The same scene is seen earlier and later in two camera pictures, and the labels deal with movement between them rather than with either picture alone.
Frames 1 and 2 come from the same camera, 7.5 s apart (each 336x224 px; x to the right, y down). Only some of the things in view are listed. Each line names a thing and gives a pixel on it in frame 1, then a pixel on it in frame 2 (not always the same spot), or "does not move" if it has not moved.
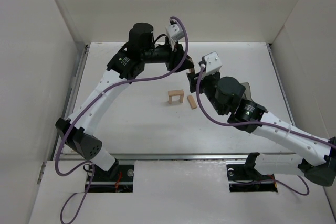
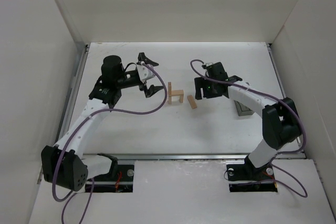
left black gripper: [174, 59] to [143, 86]
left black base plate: [101, 182] does not move
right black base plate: [244, 178] does not move
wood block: [192, 102] does not move
